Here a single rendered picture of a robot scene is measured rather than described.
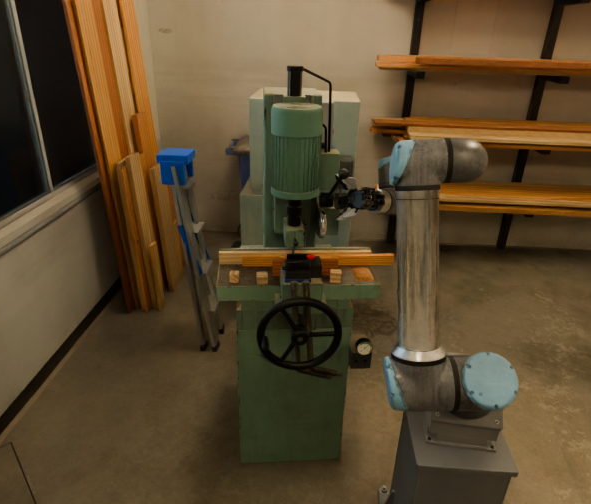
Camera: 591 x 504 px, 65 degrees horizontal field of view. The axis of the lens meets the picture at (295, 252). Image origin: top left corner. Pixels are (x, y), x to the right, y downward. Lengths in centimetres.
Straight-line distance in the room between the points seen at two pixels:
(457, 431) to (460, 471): 11
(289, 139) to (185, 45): 264
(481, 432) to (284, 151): 109
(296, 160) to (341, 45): 246
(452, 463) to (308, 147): 110
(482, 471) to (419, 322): 56
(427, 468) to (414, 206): 81
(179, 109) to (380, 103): 168
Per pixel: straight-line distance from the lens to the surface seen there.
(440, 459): 162
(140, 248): 311
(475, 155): 127
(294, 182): 160
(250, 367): 187
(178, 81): 416
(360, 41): 397
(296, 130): 156
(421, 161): 121
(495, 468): 166
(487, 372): 135
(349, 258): 183
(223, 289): 168
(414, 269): 124
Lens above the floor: 173
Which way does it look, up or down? 26 degrees down
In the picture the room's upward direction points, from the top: 2 degrees clockwise
